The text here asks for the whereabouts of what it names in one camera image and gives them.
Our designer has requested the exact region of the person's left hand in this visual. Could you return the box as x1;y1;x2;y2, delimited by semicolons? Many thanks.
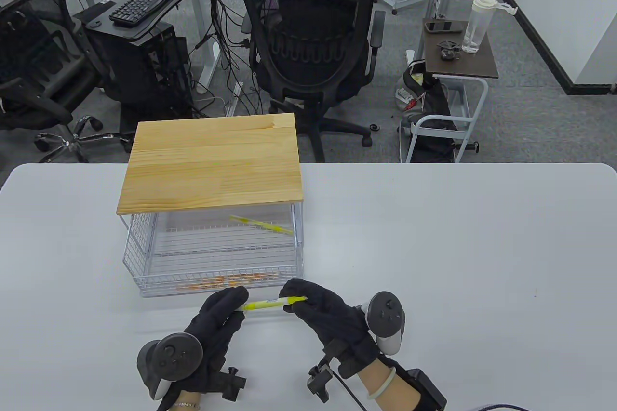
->
157;286;250;411

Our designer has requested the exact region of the person's right hand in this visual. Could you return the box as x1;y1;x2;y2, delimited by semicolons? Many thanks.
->
280;278;401;379

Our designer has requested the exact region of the yellow double-ended highlighter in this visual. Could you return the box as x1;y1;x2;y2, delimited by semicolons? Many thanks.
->
240;296;309;312
229;214;295;236

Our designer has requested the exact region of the white wire drawer basket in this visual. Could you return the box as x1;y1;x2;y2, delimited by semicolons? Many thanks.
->
122;211;305;298

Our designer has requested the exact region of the person's left forearm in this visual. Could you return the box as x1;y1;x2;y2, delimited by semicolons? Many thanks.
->
169;389;202;411

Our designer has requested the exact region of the white bangle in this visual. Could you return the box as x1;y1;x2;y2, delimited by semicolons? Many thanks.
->
369;366;397;400

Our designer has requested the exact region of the black bag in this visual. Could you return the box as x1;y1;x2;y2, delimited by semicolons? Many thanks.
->
396;59;458;163

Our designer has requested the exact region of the black computer tower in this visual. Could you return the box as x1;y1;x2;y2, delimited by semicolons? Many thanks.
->
87;21;193;134

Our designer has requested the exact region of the black mesh office chair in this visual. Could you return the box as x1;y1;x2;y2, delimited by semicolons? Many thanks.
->
0;0;133;163
235;0;388;163

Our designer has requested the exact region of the brown-topped white side table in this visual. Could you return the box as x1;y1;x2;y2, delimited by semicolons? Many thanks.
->
404;17;500;164

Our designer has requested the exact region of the clear water bottle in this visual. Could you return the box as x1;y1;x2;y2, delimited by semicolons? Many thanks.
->
461;0;518;54

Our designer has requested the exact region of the black cable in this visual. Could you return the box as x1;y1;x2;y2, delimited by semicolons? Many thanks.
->
332;372;533;411

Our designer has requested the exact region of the black strapped forearm box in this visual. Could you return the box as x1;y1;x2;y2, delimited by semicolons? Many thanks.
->
407;369;448;411

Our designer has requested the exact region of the wooden-topped white wire shelf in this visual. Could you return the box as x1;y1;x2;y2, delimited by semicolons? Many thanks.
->
117;113;305;284

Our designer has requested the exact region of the tangle of black cables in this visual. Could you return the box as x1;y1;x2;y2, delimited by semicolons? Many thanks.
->
190;0;270;115

